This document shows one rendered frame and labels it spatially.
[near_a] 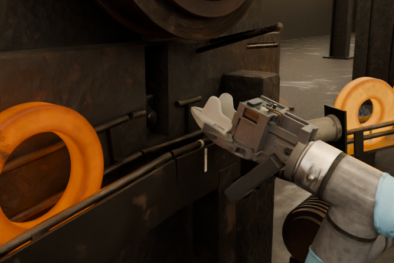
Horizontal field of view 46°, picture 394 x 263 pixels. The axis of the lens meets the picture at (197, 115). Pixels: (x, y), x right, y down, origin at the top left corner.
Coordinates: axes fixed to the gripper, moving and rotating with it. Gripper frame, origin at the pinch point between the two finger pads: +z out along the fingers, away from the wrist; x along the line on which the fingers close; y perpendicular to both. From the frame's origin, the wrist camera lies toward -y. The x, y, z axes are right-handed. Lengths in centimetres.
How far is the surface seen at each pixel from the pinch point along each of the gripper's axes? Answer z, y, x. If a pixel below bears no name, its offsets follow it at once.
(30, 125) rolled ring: 1.5, 4.6, 32.0
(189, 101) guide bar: 5.6, -1.0, -5.5
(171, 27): 2.2, 15.2, 9.9
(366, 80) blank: -14.9, 7.6, -39.5
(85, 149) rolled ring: -0.2, 0.2, 24.5
